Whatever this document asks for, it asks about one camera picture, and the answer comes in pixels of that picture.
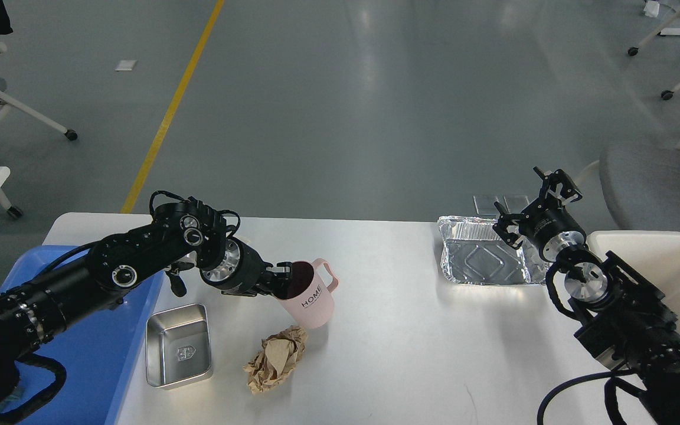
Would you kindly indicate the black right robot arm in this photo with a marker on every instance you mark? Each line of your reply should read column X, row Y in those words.
column 625, row 324

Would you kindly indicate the steel rectangular container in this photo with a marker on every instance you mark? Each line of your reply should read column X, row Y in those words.
column 177, row 347

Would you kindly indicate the crumpled brown paper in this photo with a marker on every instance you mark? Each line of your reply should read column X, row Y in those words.
column 277, row 359

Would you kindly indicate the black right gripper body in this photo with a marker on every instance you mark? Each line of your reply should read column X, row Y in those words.
column 550, row 231

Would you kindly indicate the grey office chair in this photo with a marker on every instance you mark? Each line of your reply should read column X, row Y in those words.
column 640, row 184

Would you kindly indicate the blue plastic tray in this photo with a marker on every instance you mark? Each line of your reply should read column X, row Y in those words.
column 97, row 352

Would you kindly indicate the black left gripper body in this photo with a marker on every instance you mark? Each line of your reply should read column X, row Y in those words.
column 242, row 272

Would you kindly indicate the pink mug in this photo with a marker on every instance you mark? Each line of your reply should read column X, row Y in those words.
column 307, row 296

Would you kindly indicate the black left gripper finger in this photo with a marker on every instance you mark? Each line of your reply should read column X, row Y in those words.
column 280, row 270
column 277, row 289

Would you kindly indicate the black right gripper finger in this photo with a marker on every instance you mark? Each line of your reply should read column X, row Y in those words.
column 556, row 192
column 512, row 228

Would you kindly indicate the floor outlet plate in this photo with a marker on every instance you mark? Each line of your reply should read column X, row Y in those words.
column 515, row 203
column 485, row 204

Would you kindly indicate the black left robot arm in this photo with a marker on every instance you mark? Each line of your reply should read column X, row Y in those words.
column 185, row 233

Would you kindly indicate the aluminium foil tray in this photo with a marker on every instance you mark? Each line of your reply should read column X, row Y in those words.
column 473, row 254

